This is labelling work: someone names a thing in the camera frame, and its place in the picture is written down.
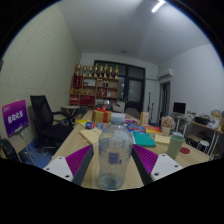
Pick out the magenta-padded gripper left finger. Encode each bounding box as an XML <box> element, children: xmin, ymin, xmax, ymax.
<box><xmin>43</xmin><ymin>143</ymin><xmax>95</xmax><ymax>187</ymax></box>

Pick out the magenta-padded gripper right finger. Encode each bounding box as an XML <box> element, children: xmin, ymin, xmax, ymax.
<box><xmin>130</xmin><ymin>143</ymin><xmax>184</xmax><ymax>186</ymax></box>

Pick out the clear plastic water bottle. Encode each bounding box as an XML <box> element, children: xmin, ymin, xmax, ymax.
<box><xmin>98</xmin><ymin>113</ymin><xmax>134</xmax><ymax>191</ymax></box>

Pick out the green cup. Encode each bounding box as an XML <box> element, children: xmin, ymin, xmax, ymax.
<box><xmin>166</xmin><ymin>134</ymin><xmax>186</xmax><ymax>160</ymax></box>

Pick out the flat round red coaster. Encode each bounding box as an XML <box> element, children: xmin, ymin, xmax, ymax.
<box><xmin>179</xmin><ymin>146</ymin><xmax>191</xmax><ymax>155</ymax></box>

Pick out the beige notebook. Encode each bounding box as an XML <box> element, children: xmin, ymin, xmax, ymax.
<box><xmin>79</xmin><ymin>128</ymin><xmax>103</xmax><ymax>145</ymax></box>
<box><xmin>153</xmin><ymin>133</ymin><xmax>172</xmax><ymax>146</ymax></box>

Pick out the teal book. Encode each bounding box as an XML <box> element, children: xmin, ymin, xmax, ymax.
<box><xmin>132</xmin><ymin>132</ymin><xmax>157</xmax><ymax>148</ymax></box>

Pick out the orange book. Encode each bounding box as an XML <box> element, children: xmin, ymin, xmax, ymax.
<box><xmin>144</xmin><ymin>124</ymin><xmax>163</xmax><ymax>135</ymax></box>

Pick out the flower bouquet in pot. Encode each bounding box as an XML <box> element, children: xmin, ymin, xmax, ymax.
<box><xmin>160</xmin><ymin>115</ymin><xmax>176</xmax><ymax>137</ymax></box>

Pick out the blue book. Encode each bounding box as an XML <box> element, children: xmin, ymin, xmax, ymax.
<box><xmin>126</xmin><ymin>123</ymin><xmax>147</xmax><ymax>134</ymax></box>

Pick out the tan upright carton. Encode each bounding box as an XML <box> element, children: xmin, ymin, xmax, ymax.
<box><xmin>139</xmin><ymin>111</ymin><xmax>150</xmax><ymax>127</ymax></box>

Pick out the blue patterned booklet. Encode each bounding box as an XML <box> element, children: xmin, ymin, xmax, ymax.
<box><xmin>84</xmin><ymin>121</ymin><xmax>101</xmax><ymax>130</ymax></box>

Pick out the long wooden side desk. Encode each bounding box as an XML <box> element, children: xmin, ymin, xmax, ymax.
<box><xmin>179</xmin><ymin>114</ymin><xmax>224</xmax><ymax>158</ymax></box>

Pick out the pink box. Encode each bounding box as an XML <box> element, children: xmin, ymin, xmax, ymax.
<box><xmin>124</xmin><ymin>118</ymin><xmax>139</xmax><ymax>126</ymax></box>

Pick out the black computer monitor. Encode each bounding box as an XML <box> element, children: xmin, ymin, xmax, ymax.
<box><xmin>172</xmin><ymin>101</ymin><xmax>187</xmax><ymax>116</ymax></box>

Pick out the small round table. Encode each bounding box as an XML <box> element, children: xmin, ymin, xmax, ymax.
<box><xmin>60</xmin><ymin>105</ymin><xmax>81</xmax><ymax>126</ymax></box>

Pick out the purple sign board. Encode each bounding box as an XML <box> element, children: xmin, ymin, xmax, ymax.
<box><xmin>1</xmin><ymin>99</ymin><xmax>30</xmax><ymax>138</ymax></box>

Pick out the yellow gift box red ribbon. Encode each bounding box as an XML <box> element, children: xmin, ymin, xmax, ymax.
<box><xmin>91</xmin><ymin>105</ymin><xmax>114</xmax><ymax>124</ymax></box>

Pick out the dark glass door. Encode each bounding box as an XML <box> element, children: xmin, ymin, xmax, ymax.
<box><xmin>93</xmin><ymin>60</ymin><xmax>146</xmax><ymax>113</ymax></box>

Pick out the wooden shelf unit with trophies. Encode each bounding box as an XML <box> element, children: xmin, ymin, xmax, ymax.
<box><xmin>69</xmin><ymin>63</ymin><xmax>120</xmax><ymax>108</ymax></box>

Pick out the white air conditioner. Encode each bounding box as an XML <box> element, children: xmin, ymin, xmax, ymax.
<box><xmin>157</xmin><ymin>68</ymin><xmax>175</xmax><ymax>80</ymax></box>

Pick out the ceiling light tube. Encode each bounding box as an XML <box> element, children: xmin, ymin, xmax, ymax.
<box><xmin>151</xmin><ymin>0</ymin><xmax>167</xmax><ymax>14</ymax></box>

